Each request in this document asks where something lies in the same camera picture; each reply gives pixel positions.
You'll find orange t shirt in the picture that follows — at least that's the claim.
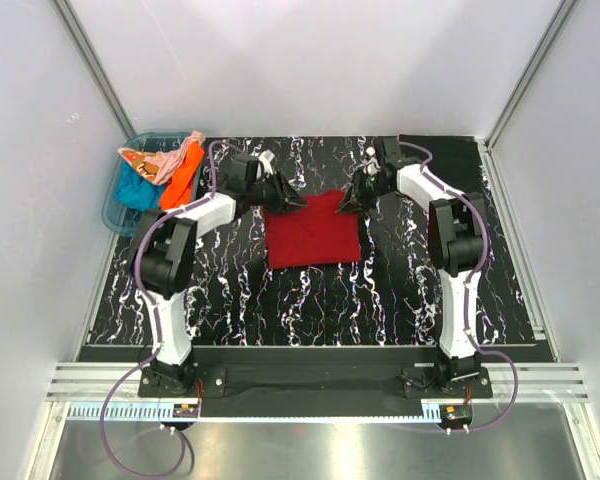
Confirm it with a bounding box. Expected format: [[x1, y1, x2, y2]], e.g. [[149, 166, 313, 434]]
[[159, 143, 205, 211]]

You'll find red t shirt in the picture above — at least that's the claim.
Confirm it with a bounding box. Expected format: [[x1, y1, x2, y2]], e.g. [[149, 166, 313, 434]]
[[263, 190, 362, 270]]

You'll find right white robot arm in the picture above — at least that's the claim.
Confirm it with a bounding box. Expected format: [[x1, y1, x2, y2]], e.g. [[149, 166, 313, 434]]
[[337, 138, 489, 393]]

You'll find folded black t shirt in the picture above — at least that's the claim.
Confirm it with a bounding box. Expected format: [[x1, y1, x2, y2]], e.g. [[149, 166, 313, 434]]
[[398, 134, 483, 193]]

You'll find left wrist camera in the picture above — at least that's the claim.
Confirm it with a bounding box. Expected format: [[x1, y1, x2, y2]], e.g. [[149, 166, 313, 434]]
[[256, 150, 275, 179]]

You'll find white slotted cable duct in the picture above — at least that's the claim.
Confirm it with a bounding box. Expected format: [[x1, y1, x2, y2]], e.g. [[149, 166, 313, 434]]
[[68, 401, 441, 424]]

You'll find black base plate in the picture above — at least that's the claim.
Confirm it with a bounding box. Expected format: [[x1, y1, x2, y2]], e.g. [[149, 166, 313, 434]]
[[139, 346, 493, 420]]

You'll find blue t shirt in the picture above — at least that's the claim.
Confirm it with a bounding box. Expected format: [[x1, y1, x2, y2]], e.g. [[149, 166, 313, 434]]
[[115, 163, 166, 212]]

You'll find pink printed t shirt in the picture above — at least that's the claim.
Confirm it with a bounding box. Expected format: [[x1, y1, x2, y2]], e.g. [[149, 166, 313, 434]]
[[118, 131, 206, 186]]

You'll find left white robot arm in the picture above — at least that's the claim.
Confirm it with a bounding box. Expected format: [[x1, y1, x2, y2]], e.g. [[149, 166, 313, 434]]
[[130, 150, 308, 389]]

